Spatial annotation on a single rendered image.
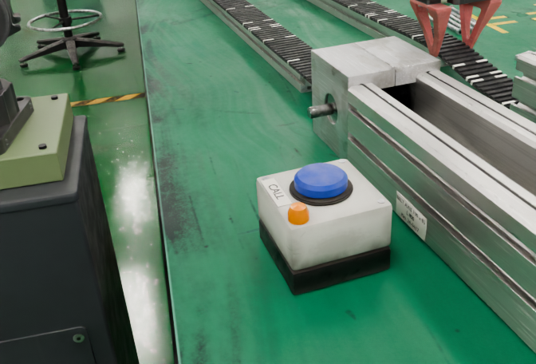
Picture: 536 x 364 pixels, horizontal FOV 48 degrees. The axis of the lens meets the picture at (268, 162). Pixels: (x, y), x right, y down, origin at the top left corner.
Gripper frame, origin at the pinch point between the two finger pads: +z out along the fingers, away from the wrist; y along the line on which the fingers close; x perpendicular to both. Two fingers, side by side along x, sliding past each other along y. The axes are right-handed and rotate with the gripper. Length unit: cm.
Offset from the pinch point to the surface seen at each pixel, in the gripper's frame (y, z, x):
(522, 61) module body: -5.2, -4.8, -19.2
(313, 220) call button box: -34.4, -2.9, -33.9
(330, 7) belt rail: -2.0, 2.1, 34.3
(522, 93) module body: -5.2, -1.6, -19.9
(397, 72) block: -18.9, -5.9, -18.4
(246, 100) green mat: -28.3, 3.1, 2.4
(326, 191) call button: -32.6, -3.9, -32.3
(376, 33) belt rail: -2.1, 2.3, 16.9
